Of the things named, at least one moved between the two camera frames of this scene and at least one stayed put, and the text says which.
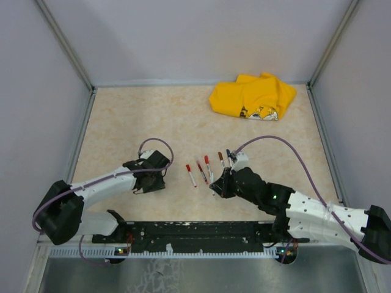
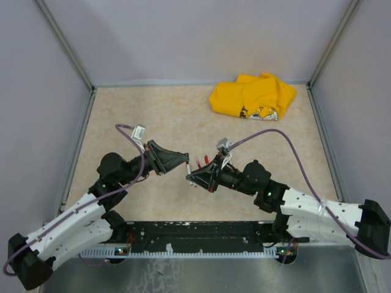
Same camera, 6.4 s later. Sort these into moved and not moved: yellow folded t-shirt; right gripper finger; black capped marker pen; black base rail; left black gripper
Moved: black capped marker pen; right gripper finger; left black gripper
Not moved: black base rail; yellow folded t-shirt
